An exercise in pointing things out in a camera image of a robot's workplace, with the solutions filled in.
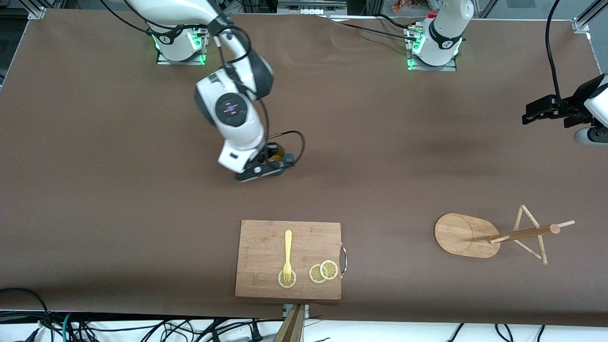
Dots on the wooden beam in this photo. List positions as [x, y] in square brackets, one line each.
[292, 327]

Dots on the lemon slice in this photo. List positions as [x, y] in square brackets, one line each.
[281, 284]
[329, 270]
[313, 274]

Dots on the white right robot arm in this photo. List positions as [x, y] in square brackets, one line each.
[231, 123]

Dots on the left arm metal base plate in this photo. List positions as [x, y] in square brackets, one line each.
[432, 68]

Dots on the yellow plastic fork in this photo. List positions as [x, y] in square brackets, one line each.
[288, 247]

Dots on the bamboo cutting board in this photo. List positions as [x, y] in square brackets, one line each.
[261, 247]

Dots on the wooden mug rack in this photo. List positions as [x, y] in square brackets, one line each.
[458, 235]

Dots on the brown table cover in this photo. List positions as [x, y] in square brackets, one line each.
[380, 142]

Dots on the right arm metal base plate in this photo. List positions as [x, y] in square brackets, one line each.
[183, 62]

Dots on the metal clamp bracket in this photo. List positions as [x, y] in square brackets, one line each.
[286, 309]

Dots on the aluminium corner bracket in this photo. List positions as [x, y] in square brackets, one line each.
[37, 13]
[580, 26]

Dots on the teal ribbed cup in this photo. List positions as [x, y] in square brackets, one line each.
[280, 155]

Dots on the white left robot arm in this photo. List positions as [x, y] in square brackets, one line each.
[444, 38]

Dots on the grey metal frame rail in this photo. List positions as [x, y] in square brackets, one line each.
[308, 8]

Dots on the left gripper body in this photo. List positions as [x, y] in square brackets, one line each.
[573, 103]

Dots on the small orange yellow object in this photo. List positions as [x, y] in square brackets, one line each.
[400, 6]

